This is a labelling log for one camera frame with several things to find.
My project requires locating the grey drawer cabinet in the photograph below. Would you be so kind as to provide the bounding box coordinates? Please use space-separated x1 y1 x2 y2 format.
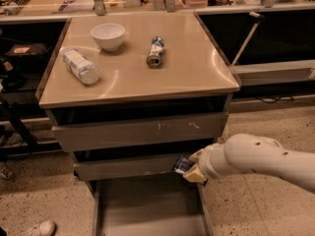
35 11 243 236

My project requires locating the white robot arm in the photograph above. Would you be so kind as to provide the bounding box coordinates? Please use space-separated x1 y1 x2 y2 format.
183 134 315 193

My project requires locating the black bag on shelf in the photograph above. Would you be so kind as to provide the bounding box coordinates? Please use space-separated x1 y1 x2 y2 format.
5 43 49 73

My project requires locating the dark blue rxbar wrapper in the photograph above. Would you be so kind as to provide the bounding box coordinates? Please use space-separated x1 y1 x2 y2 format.
173 155 195 175

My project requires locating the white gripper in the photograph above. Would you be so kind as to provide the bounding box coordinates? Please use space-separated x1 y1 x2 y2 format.
183 144 220 184

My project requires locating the open bottom drawer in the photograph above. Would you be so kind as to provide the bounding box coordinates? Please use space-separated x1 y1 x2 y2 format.
92 173 213 236

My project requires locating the clear plastic bottle lying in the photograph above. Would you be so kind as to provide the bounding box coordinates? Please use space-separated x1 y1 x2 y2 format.
61 49 100 86

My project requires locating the black metal stand leg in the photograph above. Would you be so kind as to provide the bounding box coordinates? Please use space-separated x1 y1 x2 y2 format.
0 95 37 148

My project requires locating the white ceramic bowl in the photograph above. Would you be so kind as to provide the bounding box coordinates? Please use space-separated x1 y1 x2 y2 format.
91 24 125 51

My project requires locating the white sneaker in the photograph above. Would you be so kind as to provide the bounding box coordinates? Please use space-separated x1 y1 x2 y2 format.
21 220 56 236

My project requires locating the middle drawer front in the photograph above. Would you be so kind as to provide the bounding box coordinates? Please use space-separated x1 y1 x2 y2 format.
74 152 193 181

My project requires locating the top drawer front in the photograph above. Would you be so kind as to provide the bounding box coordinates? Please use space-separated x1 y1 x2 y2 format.
52 112 228 151

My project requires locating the blue white drink can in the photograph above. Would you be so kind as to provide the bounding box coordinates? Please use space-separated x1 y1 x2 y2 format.
147 36 164 68

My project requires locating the black floor cable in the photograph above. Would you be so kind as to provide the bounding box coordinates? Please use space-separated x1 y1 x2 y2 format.
255 95 295 104

